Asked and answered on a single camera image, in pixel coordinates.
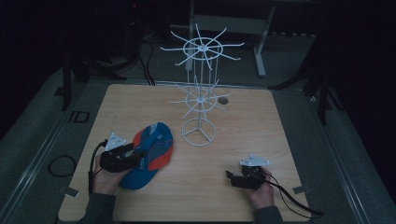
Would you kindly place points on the white metal desk frame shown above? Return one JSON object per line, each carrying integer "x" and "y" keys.
{"x": 258, "y": 46}

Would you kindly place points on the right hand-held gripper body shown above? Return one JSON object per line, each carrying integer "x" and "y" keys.
{"x": 250, "y": 174}

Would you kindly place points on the blue and orange cap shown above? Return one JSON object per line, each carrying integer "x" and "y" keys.
{"x": 148, "y": 157}

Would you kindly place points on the grey table grommet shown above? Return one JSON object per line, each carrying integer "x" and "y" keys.
{"x": 223, "y": 100}

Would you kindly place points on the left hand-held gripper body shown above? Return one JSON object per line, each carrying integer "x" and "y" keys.
{"x": 117, "y": 157}

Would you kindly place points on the black stand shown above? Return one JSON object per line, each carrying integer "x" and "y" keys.
{"x": 314, "y": 84}
{"x": 93, "y": 67}

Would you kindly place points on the person's left hand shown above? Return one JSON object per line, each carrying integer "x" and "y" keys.
{"x": 106, "y": 180}

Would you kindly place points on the person's right hand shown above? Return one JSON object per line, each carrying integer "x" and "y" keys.
{"x": 261, "y": 196}

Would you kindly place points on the grey tape patch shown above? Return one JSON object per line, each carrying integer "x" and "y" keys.
{"x": 69, "y": 191}
{"x": 301, "y": 189}

